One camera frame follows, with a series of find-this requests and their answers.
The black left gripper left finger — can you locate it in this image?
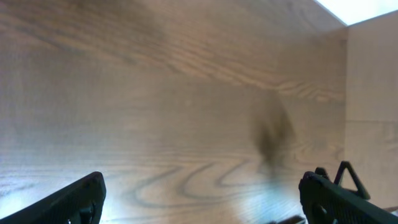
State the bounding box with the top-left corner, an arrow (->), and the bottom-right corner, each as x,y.
1,171 -> 106,224

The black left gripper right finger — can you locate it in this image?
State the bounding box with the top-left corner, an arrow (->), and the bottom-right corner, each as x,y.
298,161 -> 397,224

